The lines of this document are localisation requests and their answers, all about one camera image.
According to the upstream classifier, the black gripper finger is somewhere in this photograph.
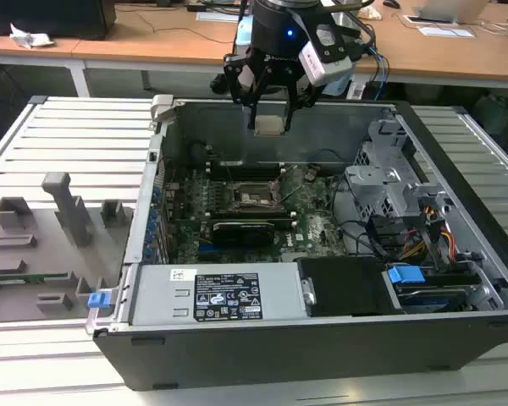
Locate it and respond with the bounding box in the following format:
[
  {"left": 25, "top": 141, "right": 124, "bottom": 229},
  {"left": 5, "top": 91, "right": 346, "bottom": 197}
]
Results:
[
  {"left": 283, "top": 79, "right": 319, "bottom": 133},
  {"left": 223, "top": 52, "right": 269, "bottom": 131}
]

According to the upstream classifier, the silver CPU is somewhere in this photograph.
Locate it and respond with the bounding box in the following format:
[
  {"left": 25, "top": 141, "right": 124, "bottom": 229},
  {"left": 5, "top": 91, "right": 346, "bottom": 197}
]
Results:
[{"left": 253, "top": 114, "right": 285, "bottom": 137}]

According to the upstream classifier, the black RAM slot bank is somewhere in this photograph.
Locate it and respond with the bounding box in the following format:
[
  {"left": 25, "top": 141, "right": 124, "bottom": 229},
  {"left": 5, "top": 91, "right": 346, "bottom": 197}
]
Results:
[
  {"left": 209, "top": 210, "right": 295, "bottom": 230},
  {"left": 205, "top": 160, "right": 283, "bottom": 182}
]

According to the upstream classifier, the CPU socket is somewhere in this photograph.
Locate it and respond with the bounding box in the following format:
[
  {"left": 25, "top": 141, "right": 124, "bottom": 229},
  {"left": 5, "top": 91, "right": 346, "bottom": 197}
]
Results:
[{"left": 232, "top": 181, "right": 287, "bottom": 215}]

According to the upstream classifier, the pale blue teach pendant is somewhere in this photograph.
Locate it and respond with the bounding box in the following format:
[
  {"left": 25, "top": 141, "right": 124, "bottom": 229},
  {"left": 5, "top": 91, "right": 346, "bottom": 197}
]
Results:
[{"left": 323, "top": 75, "right": 351, "bottom": 97}]

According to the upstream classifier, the white power adapter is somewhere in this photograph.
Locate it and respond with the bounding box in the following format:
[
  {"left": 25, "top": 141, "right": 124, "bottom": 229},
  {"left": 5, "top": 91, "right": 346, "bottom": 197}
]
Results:
[{"left": 346, "top": 80, "right": 367, "bottom": 101}]

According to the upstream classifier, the long wooden desk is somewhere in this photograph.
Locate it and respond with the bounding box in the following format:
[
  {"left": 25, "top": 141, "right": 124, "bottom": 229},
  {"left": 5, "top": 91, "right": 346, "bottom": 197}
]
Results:
[{"left": 0, "top": 0, "right": 508, "bottom": 98}]

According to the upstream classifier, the silver metal drive cage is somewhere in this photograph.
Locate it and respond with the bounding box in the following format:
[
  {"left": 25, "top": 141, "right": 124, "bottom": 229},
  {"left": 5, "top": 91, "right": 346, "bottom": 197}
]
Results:
[{"left": 345, "top": 118, "right": 450, "bottom": 221}]

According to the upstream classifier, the green motherboard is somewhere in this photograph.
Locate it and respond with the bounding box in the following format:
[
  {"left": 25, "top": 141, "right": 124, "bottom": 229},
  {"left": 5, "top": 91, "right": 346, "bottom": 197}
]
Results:
[{"left": 160, "top": 162, "right": 352, "bottom": 266}]

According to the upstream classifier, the black graphics card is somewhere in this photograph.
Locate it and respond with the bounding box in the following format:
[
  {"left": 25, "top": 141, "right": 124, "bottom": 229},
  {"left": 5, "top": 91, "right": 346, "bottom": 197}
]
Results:
[{"left": 211, "top": 218, "right": 276, "bottom": 249}]

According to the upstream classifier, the white paper sheet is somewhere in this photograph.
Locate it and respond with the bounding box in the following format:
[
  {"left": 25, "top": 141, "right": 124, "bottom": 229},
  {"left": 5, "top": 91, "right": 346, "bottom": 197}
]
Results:
[{"left": 417, "top": 25, "right": 478, "bottom": 39}]

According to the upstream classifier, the silver laptop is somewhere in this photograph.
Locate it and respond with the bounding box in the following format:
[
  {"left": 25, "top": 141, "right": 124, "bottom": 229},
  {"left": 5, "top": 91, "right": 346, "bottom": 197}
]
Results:
[{"left": 412, "top": 0, "right": 490, "bottom": 25}]

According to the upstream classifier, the black plastic shroud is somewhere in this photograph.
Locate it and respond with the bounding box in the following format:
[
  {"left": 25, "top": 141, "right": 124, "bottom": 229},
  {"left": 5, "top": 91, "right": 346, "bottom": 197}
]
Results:
[{"left": 298, "top": 255, "right": 403, "bottom": 318}]

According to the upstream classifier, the black computer box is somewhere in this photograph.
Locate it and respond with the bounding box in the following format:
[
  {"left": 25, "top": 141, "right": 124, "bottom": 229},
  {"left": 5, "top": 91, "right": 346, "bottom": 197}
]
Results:
[{"left": 0, "top": 0, "right": 118, "bottom": 41}]

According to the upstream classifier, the blue disk carrier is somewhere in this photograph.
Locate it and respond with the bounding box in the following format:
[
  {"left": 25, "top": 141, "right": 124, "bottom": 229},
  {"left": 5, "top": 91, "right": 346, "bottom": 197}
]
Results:
[{"left": 387, "top": 264, "right": 427, "bottom": 297}]

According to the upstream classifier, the crumpled white paper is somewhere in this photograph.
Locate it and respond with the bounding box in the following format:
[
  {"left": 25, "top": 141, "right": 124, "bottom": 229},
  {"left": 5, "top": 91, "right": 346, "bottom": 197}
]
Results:
[{"left": 8, "top": 23, "right": 56, "bottom": 50}]

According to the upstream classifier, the grey power supply unit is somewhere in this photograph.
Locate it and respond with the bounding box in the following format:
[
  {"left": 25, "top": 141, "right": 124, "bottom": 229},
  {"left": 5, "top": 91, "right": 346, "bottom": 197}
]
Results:
[{"left": 129, "top": 261, "right": 312, "bottom": 326}]

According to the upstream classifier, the hard disk drive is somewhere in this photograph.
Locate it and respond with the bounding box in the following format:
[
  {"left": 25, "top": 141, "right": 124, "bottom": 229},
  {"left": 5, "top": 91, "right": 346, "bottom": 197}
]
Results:
[{"left": 395, "top": 285, "right": 469, "bottom": 314}]

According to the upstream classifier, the black open PC case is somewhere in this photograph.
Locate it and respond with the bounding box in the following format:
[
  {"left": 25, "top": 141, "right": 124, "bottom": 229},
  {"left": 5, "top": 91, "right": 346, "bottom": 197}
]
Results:
[{"left": 86, "top": 93, "right": 508, "bottom": 392}]

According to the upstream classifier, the grey parts rack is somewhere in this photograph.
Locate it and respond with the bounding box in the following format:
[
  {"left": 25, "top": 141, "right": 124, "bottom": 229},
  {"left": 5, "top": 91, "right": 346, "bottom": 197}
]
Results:
[{"left": 0, "top": 171, "right": 136, "bottom": 325}]

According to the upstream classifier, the blue case latch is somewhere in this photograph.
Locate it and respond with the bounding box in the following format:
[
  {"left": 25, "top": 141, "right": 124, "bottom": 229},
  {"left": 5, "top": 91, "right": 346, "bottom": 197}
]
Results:
[{"left": 87, "top": 291, "right": 111, "bottom": 310}]

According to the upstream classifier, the green RAM stick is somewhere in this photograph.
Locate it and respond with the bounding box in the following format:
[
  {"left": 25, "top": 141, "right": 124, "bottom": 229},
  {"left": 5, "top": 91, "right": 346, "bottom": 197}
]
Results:
[{"left": 0, "top": 272, "right": 69, "bottom": 284}]

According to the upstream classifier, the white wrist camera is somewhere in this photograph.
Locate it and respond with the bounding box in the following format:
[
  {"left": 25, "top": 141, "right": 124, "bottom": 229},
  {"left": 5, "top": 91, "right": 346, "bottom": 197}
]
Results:
[{"left": 298, "top": 23, "right": 355, "bottom": 85}]

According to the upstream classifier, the grey case handle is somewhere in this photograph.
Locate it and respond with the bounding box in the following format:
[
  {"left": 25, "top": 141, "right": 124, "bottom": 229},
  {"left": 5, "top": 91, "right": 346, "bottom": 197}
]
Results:
[{"left": 151, "top": 93, "right": 179, "bottom": 123}]

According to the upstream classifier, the blue cable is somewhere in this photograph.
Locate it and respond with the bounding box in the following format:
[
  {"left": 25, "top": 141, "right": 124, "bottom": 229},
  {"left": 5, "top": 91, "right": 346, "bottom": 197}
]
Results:
[{"left": 363, "top": 41, "right": 391, "bottom": 102}]

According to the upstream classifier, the yellow red wire bundle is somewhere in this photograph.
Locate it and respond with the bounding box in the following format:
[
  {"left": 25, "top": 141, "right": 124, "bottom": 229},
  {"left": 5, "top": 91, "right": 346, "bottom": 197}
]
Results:
[{"left": 400, "top": 205, "right": 456, "bottom": 261}]

